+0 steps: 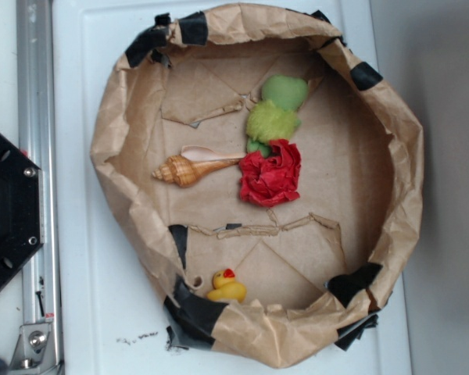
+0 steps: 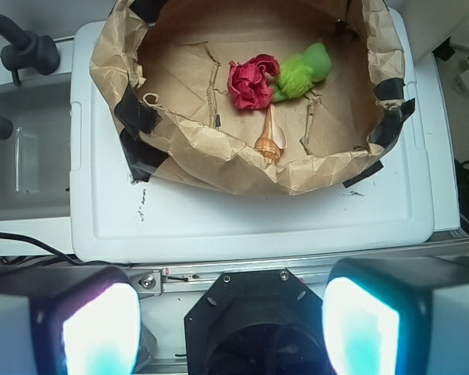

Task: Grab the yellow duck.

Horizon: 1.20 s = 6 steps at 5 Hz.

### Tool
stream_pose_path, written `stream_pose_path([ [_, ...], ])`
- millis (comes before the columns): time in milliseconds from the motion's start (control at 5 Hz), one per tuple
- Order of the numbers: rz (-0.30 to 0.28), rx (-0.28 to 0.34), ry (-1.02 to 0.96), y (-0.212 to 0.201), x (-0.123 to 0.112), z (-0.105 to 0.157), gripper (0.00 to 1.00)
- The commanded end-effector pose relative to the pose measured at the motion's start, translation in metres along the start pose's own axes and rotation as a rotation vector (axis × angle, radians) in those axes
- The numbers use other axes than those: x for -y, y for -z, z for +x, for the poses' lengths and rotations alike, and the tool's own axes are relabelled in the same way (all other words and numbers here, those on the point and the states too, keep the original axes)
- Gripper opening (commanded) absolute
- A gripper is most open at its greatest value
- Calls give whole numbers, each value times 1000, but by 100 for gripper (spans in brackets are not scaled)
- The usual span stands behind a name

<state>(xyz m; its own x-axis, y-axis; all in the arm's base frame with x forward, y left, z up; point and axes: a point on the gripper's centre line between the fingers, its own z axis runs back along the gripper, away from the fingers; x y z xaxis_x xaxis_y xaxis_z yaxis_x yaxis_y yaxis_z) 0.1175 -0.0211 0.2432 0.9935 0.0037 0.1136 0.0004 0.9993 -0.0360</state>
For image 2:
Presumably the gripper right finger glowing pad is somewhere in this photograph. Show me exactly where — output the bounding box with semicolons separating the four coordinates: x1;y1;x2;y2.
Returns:
322;255;469;374

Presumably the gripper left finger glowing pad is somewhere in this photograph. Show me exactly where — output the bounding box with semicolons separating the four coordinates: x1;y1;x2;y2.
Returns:
0;266;141;374

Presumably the tan spiral seashell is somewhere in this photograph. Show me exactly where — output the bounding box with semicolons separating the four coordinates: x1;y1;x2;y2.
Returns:
254;104;287;164

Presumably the green fuzzy plush toy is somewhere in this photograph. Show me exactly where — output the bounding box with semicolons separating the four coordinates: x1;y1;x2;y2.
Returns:
272;42;332;102

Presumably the brown paper bag bin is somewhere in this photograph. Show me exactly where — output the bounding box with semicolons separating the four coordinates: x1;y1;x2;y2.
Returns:
90;1;415;196

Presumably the red crumpled paper ball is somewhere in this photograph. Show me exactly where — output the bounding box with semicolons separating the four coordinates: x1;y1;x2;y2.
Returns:
227;54;280;110

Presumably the black thin cable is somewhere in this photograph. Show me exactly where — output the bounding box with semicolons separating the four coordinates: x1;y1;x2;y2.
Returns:
0;230;102;266

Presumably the aluminium extrusion rail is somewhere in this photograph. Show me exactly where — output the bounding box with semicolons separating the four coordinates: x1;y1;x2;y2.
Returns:
127;237;469;298

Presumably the black octagonal mount plate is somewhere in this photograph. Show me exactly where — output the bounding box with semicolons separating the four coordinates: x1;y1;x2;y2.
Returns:
184;269;334;374

